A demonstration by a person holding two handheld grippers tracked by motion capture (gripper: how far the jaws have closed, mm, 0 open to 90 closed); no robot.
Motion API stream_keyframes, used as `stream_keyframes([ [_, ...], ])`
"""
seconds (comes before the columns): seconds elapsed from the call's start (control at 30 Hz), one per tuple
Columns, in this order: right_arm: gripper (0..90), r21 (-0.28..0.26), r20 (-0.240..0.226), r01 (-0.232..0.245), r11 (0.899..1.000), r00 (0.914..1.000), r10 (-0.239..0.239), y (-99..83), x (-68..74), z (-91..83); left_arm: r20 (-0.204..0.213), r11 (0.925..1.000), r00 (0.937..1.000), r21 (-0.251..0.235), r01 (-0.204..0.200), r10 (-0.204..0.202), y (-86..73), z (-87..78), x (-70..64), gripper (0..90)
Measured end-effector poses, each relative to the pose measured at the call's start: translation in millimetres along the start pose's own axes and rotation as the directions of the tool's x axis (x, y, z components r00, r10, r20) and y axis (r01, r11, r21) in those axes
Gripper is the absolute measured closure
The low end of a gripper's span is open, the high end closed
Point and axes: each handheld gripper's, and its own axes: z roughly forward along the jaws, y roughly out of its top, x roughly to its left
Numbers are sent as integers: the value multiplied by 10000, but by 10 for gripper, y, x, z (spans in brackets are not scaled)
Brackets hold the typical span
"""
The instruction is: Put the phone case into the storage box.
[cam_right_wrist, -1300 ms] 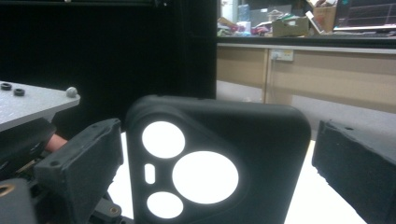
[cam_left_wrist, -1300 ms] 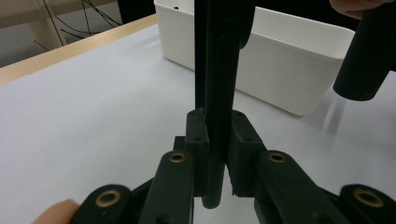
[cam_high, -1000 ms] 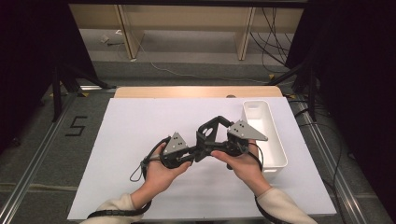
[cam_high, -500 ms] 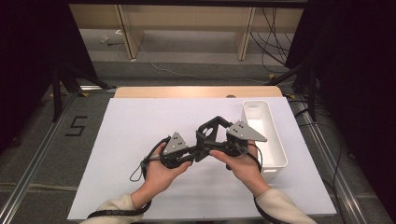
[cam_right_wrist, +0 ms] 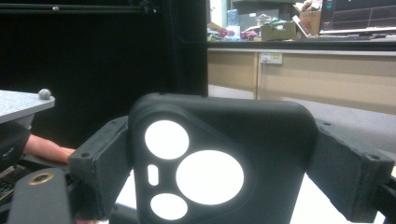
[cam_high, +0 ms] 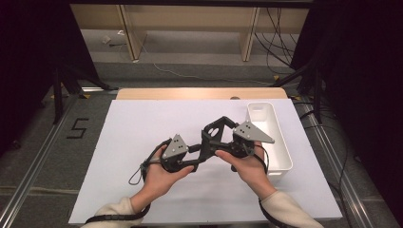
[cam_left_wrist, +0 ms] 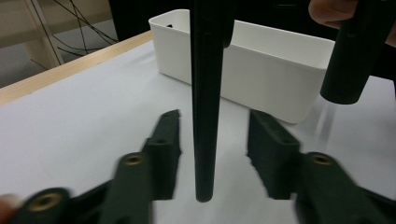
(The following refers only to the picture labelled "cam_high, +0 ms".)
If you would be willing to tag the dark curtain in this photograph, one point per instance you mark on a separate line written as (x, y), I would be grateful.
(364, 63)
(25, 47)

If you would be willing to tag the black metal stand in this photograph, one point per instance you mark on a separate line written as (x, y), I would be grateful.
(317, 101)
(58, 101)

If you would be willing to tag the white plastic bin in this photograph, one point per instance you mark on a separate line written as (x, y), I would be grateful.
(275, 152)

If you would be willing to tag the person's right hand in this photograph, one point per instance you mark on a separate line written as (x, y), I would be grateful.
(250, 171)

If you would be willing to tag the person's left hand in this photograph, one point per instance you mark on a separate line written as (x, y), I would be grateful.
(158, 180)

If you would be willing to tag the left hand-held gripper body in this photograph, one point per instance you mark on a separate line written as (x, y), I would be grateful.
(176, 148)

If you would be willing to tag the aluminium floor rail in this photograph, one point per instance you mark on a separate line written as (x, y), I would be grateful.
(29, 177)
(345, 193)

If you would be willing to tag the white table mat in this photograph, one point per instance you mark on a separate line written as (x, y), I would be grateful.
(142, 126)

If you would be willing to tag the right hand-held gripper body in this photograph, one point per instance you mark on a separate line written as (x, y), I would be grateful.
(250, 133)

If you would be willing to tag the light wooden shelf unit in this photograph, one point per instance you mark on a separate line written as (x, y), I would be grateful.
(190, 17)

